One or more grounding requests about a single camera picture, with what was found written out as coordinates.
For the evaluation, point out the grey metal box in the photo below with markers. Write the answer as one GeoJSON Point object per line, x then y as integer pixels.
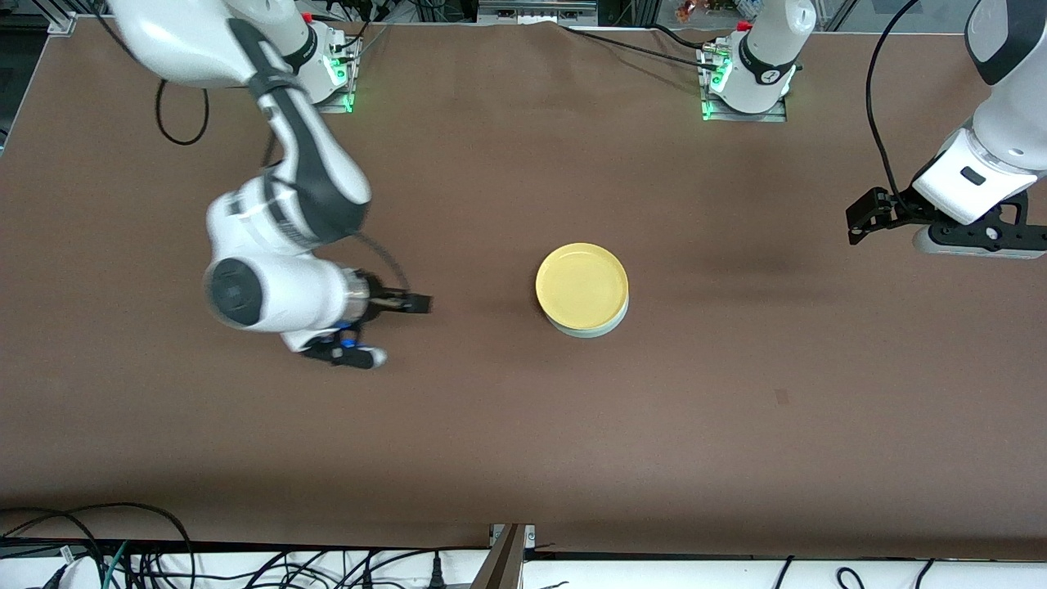
{"type": "Point", "coordinates": [536, 10]}

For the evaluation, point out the black power plug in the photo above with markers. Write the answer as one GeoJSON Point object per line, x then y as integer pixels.
{"type": "Point", "coordinates": [438, 577]}

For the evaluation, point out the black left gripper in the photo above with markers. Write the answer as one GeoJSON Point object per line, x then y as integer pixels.
{"type": "Point", "coordinates": [893, 213]}

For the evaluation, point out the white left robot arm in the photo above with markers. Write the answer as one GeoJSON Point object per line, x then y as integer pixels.
{"type": "Point", "coordinates": [769, 49]}

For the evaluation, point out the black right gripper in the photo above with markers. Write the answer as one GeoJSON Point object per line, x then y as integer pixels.
{"type": "Point", "coordinates": [379, 298]}

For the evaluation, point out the yellow round plate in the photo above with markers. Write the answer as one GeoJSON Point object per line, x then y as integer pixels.
{"type": "Point", "coordinates": [581, 286]}

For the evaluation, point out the metal corner bracket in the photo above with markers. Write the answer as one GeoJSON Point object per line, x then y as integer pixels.
{"type": "Point", "coordinates": [64, 24]}

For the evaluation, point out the pale green round plate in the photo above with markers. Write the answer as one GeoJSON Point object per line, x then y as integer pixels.
{"type": "Point", "coordinates": [585, 333]}

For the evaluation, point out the aluminium frame profile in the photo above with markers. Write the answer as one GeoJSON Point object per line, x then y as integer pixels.
{"type": "Point", "coordinates": [507, 560]}

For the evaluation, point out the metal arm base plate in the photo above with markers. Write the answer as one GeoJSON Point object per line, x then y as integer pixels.
{"type": "Point", "coordinates": [769, 118]}
{"type": "Point", "coordinates": [339, 105]}

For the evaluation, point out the orange object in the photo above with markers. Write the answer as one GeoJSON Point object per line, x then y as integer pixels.
{"type": "Point", "coordinates": [687, 10]}

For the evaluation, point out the brown table cover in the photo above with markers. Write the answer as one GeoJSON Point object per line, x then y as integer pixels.
{"type": "Point", "coordinates": [523, 450]}

